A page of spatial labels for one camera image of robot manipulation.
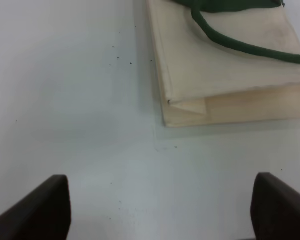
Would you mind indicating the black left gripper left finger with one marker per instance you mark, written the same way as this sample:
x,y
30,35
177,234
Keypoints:
x,y
44,214

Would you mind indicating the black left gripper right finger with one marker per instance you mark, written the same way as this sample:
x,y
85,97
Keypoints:
x,y
274,209

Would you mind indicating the white linen bag green handles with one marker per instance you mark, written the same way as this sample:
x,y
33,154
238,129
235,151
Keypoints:
x,y
214,68

